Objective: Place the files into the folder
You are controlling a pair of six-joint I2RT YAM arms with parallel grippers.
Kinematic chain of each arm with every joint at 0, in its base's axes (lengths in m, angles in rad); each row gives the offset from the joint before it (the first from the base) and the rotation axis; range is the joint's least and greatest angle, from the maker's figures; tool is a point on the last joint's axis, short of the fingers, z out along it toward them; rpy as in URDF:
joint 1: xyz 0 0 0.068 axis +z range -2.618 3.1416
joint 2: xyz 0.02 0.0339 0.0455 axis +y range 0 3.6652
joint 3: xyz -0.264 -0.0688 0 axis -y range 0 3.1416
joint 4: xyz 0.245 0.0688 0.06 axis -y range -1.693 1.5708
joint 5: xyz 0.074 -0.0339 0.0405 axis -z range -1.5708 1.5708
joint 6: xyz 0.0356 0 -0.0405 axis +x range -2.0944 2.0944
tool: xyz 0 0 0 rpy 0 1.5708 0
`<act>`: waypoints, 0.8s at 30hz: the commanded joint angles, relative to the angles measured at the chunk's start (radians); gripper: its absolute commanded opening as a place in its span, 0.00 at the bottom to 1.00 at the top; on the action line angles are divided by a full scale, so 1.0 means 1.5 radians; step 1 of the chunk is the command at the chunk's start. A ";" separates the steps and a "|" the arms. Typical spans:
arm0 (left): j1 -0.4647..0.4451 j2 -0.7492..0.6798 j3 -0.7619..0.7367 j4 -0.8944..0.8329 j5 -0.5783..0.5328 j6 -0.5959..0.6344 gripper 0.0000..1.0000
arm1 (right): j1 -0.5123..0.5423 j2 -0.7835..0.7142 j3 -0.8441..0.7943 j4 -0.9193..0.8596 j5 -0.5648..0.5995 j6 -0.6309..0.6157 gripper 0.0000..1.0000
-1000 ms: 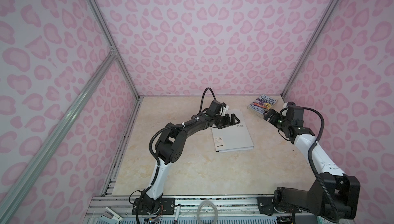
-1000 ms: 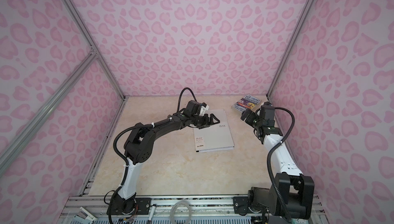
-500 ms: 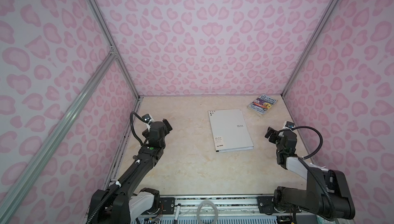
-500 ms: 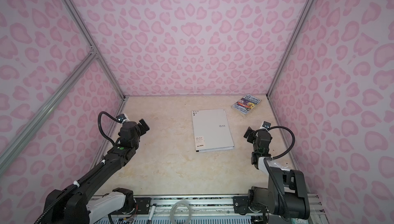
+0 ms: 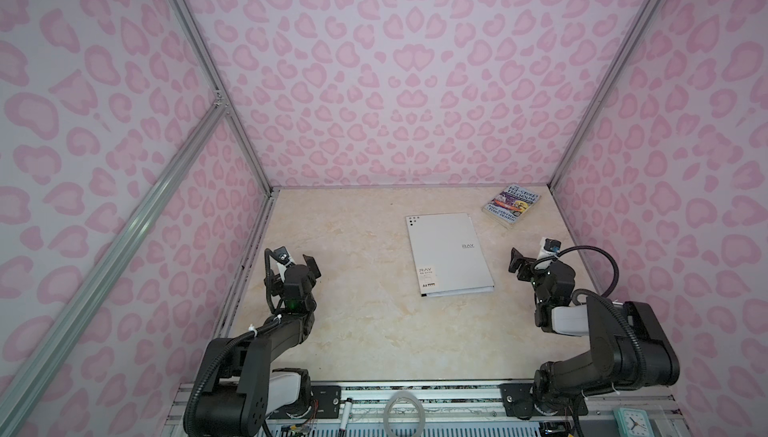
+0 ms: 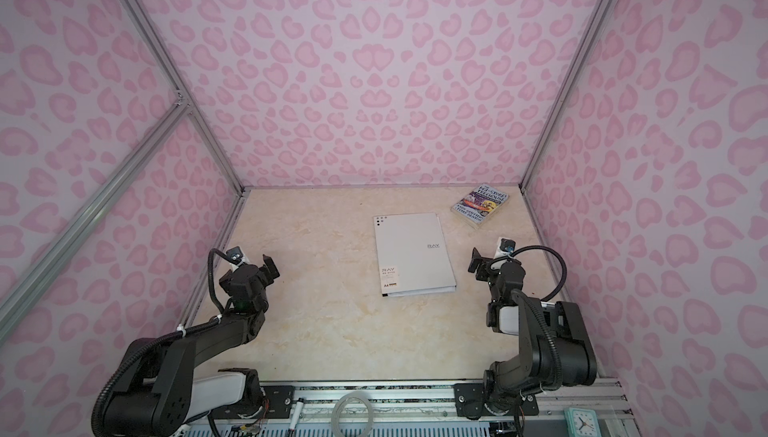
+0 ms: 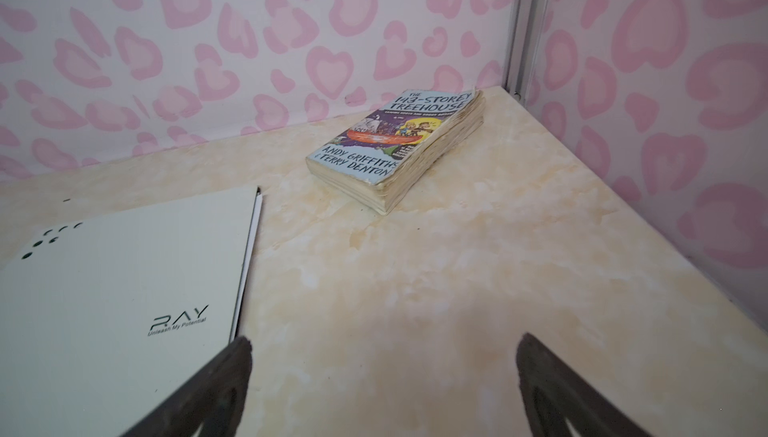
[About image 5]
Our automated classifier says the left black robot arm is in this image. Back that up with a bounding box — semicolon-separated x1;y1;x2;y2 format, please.
182;247;321;436

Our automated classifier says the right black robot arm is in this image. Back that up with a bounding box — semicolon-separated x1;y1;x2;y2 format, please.
500;239;681;420

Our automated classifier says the colourful paperback book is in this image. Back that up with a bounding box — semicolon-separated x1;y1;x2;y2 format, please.
482;185;540;228

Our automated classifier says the white marker pen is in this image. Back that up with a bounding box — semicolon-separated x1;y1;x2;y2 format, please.
337;398;353;437

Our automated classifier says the coiled clear tube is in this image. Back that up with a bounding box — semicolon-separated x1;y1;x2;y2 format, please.
382;390;427;437

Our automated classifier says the teal desk clock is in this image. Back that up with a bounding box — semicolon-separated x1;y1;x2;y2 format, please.
613;407;655;437

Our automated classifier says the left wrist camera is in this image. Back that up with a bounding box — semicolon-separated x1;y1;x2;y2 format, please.
270;247;295;267

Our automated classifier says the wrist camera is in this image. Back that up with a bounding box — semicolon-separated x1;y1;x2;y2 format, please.
538;237;562;259
270;247;295;267

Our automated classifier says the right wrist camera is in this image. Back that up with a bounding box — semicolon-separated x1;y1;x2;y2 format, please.
538;237;562;259

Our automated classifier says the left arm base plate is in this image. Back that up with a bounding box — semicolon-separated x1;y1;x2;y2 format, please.
299;384;343;420

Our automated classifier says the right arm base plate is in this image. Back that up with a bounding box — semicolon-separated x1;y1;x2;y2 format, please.
498;380;589;420

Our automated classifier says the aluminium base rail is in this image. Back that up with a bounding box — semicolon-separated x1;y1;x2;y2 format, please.
158;378;691;437

